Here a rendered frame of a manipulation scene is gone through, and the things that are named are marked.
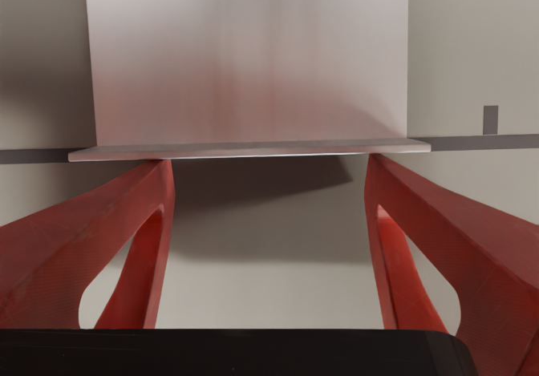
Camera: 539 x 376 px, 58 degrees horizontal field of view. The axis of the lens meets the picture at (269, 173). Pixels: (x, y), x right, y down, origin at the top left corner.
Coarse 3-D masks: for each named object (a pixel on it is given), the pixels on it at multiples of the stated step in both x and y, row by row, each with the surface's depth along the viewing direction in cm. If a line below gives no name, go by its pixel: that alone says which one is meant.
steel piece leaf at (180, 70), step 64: (128, 0) 13; (192, 0) 13; (256, 0) 13; (320, 0) 13; (384, 0) 13; (128, 64) 13; (192, 64) 13; (256, 64) 13; (320, 64) 13; (384, 64) 13; (128, 128) 13; (192, 128) 13; (256, 128) 13; (320, 128) 13; (384, 128) 13
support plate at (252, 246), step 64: (0, 0) 13; (64, 0) 13; (448, 0) 13; (512, 0) 13; (0, 64) 13; (64, 64) 13; (448, 64) 13; (512, 64) 13; (0, 128) 13; (64, 128) 13; (448, 128) 14; (512, 128) 14; (0, 192) 14; (64, 192) 14; (192, 192) 14; (256, 192) 14; (320, 192) 14; (512, 192) 14; (192, 256) 14; (256, 256) 14; (320, 256) 14; (192, 320) 14; (256, 320) 14; (320, 320) 14; (448, 320) 14
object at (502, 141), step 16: (432, 144) 14; (448, 144) 14; (464, 144) 14; (480, 144) 14; (496, 144) 14; (512, 144) 14; (528, 144) 14; (0, 160) 14; (16, 160) 14; (32, 160) 14; (48, 160) 14; (64, 160) 14; (112, 160) 14
